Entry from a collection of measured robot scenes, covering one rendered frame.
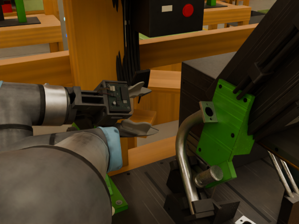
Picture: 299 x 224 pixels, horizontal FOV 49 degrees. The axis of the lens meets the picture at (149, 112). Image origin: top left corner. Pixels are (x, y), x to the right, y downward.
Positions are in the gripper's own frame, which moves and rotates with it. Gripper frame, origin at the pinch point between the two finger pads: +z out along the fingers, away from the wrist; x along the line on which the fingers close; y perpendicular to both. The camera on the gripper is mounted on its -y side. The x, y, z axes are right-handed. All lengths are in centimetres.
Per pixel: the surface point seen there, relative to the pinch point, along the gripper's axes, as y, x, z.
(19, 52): -420, 257, 53
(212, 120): 1.9, -2.5, 16.3
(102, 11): -7.2, 30.8, -4.5
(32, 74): -28.8, 21.6, -18.3
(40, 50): -410, 259, 83
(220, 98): 4.7, 2.2, 18.0
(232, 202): -7.6, -22.1, 26.1
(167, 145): -42, 3, 33
